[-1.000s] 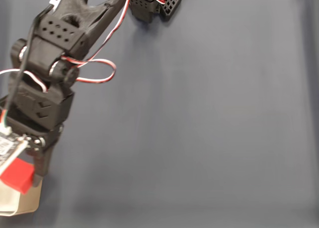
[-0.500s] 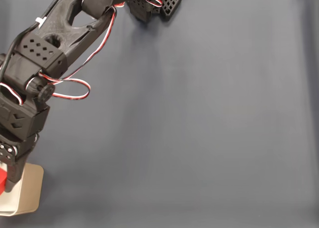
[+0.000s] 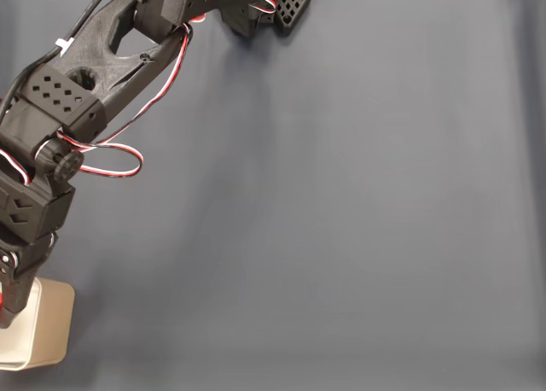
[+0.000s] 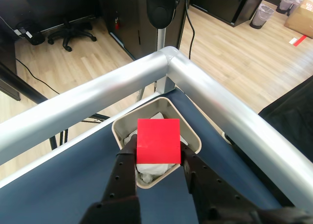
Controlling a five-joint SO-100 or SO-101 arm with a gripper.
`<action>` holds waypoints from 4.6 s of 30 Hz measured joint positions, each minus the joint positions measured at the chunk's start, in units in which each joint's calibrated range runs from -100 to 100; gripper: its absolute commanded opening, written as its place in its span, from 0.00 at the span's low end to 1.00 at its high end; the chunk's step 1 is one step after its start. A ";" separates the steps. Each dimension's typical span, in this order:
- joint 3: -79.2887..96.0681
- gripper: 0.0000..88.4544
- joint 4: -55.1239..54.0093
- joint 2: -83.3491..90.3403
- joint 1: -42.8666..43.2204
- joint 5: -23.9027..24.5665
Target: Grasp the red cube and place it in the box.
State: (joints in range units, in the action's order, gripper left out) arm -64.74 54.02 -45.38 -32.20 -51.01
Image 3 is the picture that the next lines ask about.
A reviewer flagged dark grey table mat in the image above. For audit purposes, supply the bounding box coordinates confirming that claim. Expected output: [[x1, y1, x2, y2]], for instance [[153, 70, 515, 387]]
[[0, 0, 546, 391]]

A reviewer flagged black camera cable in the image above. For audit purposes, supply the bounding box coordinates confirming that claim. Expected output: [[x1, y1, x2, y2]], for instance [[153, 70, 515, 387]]
[[0, 0, 120, 125]]

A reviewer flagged white beige open box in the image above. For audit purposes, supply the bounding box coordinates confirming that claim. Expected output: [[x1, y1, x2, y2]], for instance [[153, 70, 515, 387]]
[[0, 277, 76, 373]]

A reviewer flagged red white black servo cable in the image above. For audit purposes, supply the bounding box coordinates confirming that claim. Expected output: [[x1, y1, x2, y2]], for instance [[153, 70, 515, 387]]
[[83, 21, 194, 179], [249, 0, 278, 16]]

